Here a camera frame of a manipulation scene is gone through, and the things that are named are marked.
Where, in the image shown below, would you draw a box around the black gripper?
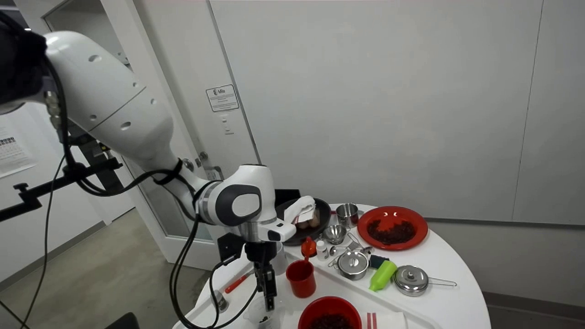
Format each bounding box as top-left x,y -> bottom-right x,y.
243,240 -> 280,315

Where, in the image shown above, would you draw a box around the red bowl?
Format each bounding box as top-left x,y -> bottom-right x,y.
296,295 -> 364,329

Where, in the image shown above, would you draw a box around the dark beans in bowl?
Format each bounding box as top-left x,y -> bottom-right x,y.
307,313 -> 355,329

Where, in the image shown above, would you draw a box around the red plastic cup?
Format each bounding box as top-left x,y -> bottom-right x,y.
284,260 -> 318,300

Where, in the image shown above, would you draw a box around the white mug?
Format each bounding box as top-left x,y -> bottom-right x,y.
274,242 -> 291,276

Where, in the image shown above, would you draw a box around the small grey shaker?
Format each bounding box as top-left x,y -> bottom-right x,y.
210,291 -> 231,315

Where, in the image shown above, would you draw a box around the small red scoop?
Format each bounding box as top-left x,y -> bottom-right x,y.
300,236 -> 320,260

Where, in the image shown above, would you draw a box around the small steel pot with lid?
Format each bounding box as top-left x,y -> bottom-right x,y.
322,221 -> 348,247

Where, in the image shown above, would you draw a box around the white cloth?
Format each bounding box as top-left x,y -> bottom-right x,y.
282,194 -> 318,231

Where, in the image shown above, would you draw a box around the black frying pan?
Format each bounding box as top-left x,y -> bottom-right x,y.
276,196 -> 333,249

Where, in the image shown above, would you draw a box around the black box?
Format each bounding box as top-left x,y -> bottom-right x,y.
273,187 -> 302,209

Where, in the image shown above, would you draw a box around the small black block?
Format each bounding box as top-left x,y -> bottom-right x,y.
368,253 -> 390,271

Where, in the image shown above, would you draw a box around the small steel cup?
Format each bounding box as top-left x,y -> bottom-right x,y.
335,201 -> 360,229

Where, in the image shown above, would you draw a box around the green plastic bottle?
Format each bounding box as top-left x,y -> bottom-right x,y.
368,260 -> 399,293

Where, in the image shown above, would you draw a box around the red plate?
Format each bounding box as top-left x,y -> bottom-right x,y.
355,205 -> 430,253

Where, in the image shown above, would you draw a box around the dark beans on plate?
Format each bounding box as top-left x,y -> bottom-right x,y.
366,218 -> 419,247

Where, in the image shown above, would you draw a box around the black chair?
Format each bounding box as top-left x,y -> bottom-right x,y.
103,311 -> 141,329

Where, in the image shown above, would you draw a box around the white door sign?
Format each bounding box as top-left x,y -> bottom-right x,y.
203,83 -> 242,114

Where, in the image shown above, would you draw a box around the white framed glass door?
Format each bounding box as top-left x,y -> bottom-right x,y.
42,0 -> 273,271

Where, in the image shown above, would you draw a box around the black tripod bar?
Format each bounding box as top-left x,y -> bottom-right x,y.
0,156 -> 125,223

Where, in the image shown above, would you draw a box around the red handled spatula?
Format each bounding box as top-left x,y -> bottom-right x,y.
221,262 -> 258,296

